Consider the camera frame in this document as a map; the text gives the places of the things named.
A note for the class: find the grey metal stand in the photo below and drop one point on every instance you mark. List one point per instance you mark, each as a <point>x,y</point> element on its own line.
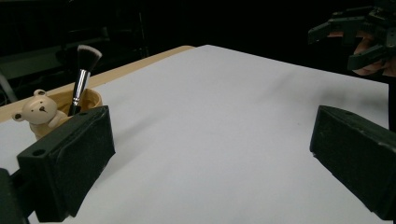
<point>6,88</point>

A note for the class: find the yellow bag-shaped pot with bear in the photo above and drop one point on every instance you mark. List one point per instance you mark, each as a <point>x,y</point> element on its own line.
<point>39,110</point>

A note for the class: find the black makeup brush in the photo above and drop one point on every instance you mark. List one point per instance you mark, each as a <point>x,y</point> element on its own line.
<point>81,82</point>

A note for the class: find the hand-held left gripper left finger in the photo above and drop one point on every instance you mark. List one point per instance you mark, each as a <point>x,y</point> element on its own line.
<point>68,165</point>

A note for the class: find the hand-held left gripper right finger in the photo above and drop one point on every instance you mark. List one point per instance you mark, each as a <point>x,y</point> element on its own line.
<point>358,155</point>

